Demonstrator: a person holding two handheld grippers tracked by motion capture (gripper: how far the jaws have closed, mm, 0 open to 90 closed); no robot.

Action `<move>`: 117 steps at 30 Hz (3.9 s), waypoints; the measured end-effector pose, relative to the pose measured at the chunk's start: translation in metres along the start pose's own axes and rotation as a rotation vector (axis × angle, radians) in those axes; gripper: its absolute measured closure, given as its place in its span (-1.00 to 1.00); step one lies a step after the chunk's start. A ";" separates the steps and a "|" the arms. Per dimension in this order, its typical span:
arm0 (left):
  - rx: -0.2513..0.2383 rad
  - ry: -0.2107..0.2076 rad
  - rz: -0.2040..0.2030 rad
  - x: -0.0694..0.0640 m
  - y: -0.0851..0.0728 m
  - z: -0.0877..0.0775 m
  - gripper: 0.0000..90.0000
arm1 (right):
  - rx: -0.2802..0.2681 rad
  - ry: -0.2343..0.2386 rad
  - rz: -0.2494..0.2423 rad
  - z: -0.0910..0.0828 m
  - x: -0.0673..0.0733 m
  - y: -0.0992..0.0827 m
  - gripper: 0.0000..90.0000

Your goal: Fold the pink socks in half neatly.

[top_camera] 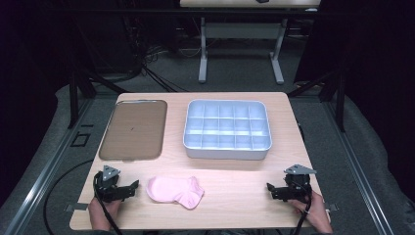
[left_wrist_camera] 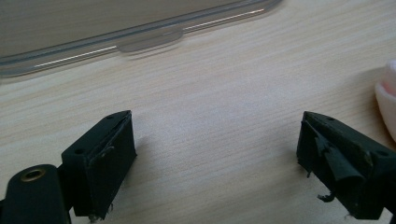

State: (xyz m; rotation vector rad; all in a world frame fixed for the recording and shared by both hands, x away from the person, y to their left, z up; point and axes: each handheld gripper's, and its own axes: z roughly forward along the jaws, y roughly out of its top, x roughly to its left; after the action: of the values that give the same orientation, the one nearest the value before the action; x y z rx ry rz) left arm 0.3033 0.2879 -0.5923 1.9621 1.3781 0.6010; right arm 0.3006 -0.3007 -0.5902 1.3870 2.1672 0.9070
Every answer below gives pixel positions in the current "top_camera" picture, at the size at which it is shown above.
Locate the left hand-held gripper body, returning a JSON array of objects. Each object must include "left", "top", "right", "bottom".
[{"left": 93, "top": 164, "right": 127, "bottom": 203}]

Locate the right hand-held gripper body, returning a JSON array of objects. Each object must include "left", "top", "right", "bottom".
[{"left": 277, "top": 164, "right": 317, "bottom": 203}]

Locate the pink sock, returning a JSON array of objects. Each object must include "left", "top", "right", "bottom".
[{"left": 146, "top": 175, "right": 206, "bottom": 211}]

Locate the person's left hand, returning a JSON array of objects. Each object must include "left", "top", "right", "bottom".
[{"left": 88, "top": 197, "right": 122, "bottom": 232}]

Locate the brown tray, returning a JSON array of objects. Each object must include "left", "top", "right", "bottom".
[{"left": 98, "top": 99, "right": 168, "bottom": 163}]

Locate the white divided storage box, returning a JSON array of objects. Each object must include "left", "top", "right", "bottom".
[{"left": 182, "top": 99, "right": 273, "bottom": 161}]

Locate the black metal stand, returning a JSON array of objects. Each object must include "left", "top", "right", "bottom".
[
  {"left": 68, "top": 69, "right": 129, "bottom": 130},
  {"left": 288, "top": 69, "right": 347, "bottom": 133}
]

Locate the desk with white legs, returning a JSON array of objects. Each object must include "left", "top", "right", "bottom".
[{"left": 179, "top": 0, "right": 323, "bottom": 85}]

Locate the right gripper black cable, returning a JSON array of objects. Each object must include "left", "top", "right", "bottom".
[{"left": 290, "top": 182, "right": 313, "bottom": 235}]

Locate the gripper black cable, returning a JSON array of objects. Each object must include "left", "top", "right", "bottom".
[
  {"left": 290, "top": 182, "right": 313, "bottom": 235},
  {"left": 93, "top": 170, "right": 124, "bottom": 235}
]

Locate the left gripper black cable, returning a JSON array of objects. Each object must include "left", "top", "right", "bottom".
[{"left": 93, "top": 170, "right": 124, "bottom": 235}]

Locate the black floor cable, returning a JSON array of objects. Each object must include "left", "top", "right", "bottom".
[{"left": 42, "top": 159, "right": 95, "bottom": 235}]

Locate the aluminium floor rail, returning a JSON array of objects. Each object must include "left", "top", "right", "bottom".
[
  {"left": 2, "top": 97, "right": 96, "bottom": 235},
  {"left": 325, "top": 101, "right": 396, "bottom": 235}
]

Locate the bundle of background cables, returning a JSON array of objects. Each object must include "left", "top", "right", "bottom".
[{"left": 130, "top": 19, "right": 190, "bottom": 94}]

